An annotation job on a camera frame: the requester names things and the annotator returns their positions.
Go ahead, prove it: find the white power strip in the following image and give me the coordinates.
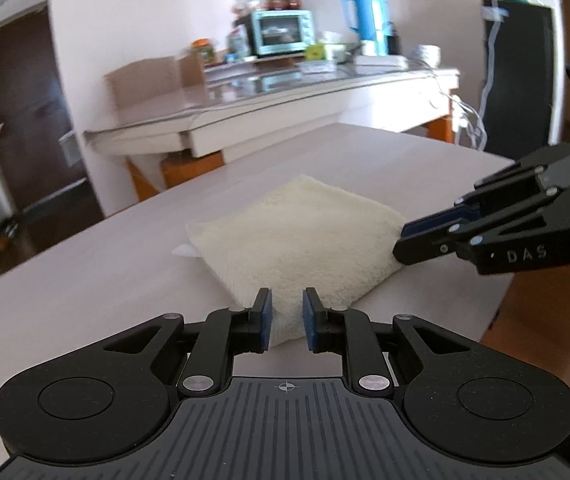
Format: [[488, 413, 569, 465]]
[[354, 55, 411, 69]]

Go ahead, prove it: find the orange lid jar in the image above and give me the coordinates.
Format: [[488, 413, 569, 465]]
[[191, 39, 216, 65]]

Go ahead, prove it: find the stack of white bowls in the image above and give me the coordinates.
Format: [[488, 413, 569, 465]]
[[412, 45, 441, 64]]

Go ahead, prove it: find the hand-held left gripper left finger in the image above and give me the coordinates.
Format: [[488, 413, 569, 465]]
[[100, 287, 272, 401]]

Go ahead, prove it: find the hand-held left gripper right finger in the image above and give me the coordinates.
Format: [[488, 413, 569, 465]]
[[302, 287, 478, 401]]

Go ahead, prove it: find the brown cardboard piece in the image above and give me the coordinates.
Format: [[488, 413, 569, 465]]
[[177, 52, 209, 89]]

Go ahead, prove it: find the white snack bag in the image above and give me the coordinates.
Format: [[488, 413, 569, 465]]
[[227, 27, 251, 59]]

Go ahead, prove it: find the green tissue box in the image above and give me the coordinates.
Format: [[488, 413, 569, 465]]
[[305, 31, 346, 61]]

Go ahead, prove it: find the white cable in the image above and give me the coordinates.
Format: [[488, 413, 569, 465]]
[[435, 72, 488, 151]]

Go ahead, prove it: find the dark brown door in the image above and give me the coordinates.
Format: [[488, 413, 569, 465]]
[[0, 7, 91, 222]]

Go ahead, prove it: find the person's right forearm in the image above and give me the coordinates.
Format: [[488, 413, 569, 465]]
[[480, 262, 570, 436]]

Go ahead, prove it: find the white dining table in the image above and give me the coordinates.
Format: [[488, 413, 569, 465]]
[[84, 62, 466, 201]]

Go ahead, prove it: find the blue thermos flask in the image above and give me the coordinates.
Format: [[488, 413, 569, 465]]
[[341, 0, 395, 56]]

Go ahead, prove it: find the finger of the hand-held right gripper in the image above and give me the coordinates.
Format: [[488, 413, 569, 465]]
[[400, 142, 570, 240], [392, 178, 570, 276]]

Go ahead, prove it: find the teal toaster oven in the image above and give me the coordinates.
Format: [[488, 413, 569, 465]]
[[250, 9, 316, 58]]

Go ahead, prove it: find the cream towel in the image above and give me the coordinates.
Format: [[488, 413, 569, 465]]
[[172, 174, 408, 348]]

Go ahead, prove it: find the black tall cabinet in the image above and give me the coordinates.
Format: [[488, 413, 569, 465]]
[[480, 0, 556, 154]]

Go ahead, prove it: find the cardboard box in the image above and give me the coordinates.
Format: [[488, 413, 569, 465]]
[[104, 55, 186, 112]]

